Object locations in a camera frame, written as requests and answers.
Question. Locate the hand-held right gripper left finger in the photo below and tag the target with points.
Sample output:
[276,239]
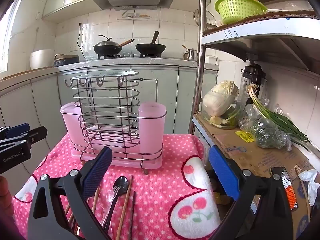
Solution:
[97,172]

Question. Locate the brown cardboard sheet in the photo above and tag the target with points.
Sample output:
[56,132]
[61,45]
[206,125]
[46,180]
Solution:
[262,21]
[250,155]

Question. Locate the plastic bag of greens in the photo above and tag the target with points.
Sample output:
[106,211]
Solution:
[267,132]

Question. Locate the dark wooden chopstick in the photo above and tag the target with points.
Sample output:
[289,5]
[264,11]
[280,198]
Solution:
[132,215]

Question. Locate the white rice cooker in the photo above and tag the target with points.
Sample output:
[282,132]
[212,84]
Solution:
[41,58]

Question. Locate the black frying pan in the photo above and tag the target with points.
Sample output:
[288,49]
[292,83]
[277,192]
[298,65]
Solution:
[150,47]

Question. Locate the glass wall shelf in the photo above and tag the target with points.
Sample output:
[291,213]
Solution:
[134,16]

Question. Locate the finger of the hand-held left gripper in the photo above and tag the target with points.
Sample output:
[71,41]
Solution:
[17,129]
[36,133]

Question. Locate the white wall cabinet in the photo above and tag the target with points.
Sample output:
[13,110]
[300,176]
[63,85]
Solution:
[67,0]

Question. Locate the green onions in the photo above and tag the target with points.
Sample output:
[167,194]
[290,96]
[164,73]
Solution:
[275,117]

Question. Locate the white plastic container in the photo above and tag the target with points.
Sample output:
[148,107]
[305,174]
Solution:
[211,60]

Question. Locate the napa cabbage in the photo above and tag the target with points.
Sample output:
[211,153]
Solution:
[220,97]

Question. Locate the black plastic spoon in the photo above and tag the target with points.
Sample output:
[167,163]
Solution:
[121,183]

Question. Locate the person's left hand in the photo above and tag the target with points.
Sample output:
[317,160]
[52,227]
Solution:
[5,195]

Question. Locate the ginger piece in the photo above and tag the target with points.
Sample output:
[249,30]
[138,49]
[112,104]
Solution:
[216,120]

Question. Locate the thin wooden stick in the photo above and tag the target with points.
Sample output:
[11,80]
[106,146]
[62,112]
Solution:
[303,192]

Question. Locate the pink polka dot blanket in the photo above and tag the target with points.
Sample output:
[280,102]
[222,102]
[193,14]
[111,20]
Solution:
[155,180]

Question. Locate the clear plastic spoon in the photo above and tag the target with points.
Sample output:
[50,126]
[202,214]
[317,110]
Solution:
[106,200]

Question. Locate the orange and black tool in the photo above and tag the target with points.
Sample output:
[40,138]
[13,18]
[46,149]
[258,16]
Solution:
[290,192]

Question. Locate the white crumpled tissue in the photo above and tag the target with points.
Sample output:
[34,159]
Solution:
[311,182]

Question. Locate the metal shelving unit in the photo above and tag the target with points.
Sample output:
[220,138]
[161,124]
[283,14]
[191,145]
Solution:
[201,67]

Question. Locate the white wall socket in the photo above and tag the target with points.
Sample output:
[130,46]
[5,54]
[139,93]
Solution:
[37,15]

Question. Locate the green plastic basket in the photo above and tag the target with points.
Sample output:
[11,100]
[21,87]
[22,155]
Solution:
[237,8]

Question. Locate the pink plastic utensil cup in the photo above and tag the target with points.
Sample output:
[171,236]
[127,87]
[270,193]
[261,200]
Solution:
[152,127]
[71,122]

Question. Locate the pink plastic drip tray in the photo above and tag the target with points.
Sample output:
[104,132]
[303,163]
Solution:
[125,158]

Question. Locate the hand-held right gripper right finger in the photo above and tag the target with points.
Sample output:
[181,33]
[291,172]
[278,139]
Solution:
[223,172]

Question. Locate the black blender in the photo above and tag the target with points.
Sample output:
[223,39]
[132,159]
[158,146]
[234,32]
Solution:
[252,80]

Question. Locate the black wok with lid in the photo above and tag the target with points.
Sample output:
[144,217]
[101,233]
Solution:
[107,46]

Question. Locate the brown wooden chopstick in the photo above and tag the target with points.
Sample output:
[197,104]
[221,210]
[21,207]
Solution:
[72,221]
[67,208]
[95,198]
[125,205]

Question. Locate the window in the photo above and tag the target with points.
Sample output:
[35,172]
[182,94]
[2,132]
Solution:
[5,42]

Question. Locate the glass bowl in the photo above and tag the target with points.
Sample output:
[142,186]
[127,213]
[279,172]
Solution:
[230,121]

